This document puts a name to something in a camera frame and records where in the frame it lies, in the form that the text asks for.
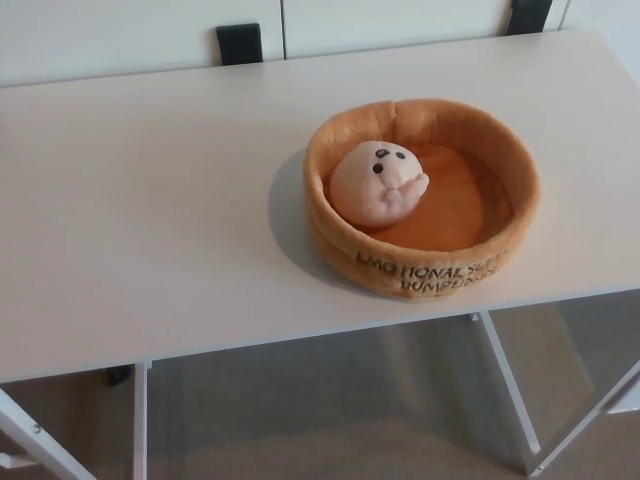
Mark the pink plush dumpling toy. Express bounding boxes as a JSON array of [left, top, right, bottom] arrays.
[[326, 139, 432, 224]]

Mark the orange round plush basket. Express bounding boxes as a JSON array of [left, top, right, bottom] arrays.
[[301, 97, 547, 305]]

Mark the white cabinet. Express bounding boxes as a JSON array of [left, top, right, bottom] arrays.
[[0, 0, 640, 91]]

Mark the black wall bracket left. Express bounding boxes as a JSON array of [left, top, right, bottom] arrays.
[[215, 22, 264, 67]]

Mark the black wall bracket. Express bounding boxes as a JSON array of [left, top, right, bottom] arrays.
[[510, 0, 554, 33], [215, 22, 264, 67]]

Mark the white table right leg frame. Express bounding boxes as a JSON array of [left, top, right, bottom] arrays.
[[468, 284, 640, 474]]

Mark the white table leg frame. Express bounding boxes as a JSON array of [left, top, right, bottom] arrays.
[[0, 361, 152, 480], [468, 284, 640, 474]]

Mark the black wall bracket right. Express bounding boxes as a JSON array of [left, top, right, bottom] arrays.
[[510, 0, 554, 33]]

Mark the white table left leg frame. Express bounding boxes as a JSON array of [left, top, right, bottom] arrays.
[[0, 361, 152, 480]]

